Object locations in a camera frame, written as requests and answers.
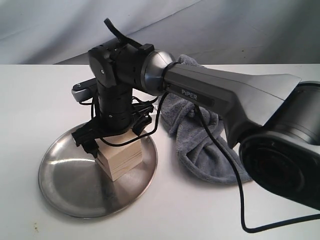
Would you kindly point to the white backdrop sheet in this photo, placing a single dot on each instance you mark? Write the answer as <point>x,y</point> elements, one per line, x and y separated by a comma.
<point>210,31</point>

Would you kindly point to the round stainless steel plate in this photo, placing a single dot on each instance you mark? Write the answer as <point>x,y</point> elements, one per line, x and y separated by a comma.
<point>73,183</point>

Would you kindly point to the grey fleece towel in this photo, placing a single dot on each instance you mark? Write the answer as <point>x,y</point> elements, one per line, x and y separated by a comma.
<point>195,150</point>

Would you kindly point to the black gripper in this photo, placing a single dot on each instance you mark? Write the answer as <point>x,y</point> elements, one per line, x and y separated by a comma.
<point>115,118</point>

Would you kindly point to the light wooden cube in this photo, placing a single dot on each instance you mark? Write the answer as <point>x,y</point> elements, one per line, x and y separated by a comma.
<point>116,161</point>

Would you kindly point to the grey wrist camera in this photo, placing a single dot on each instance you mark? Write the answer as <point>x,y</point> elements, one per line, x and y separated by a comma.
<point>85,90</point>

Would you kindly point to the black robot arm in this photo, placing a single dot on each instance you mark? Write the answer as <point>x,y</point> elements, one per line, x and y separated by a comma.
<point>274,118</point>

